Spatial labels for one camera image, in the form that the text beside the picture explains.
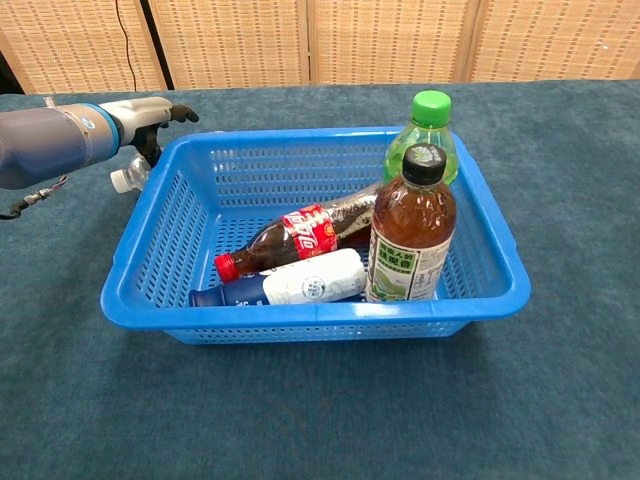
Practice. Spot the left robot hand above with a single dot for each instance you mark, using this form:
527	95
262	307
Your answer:
140	115

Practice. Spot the clear water bottle white cap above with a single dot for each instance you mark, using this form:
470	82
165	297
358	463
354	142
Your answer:
127	177

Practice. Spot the cola bottle red cap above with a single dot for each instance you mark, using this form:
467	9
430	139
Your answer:
310	232

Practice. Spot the white bottle blue cap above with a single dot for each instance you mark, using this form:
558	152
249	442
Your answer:
310	282

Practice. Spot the green tea bottle green cap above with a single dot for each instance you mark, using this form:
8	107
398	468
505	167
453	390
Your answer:
430	135

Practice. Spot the brown drink bottle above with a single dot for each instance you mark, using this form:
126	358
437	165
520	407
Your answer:
412	225

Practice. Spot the blue plastic basket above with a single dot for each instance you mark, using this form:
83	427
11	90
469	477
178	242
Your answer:
150	310

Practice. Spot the black tripod stand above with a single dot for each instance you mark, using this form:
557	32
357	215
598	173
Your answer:
157	45

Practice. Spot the bamboo folding screen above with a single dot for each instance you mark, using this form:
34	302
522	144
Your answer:
240	45

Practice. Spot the dark teal table mat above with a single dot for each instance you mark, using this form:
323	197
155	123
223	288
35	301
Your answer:
300	400

